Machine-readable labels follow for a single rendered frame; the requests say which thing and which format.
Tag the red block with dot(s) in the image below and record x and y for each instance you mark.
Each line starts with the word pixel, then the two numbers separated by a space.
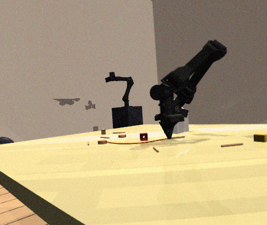
pixel 145 136

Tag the small brown wooden block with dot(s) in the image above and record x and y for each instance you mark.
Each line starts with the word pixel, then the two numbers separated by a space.
pixel 260 137

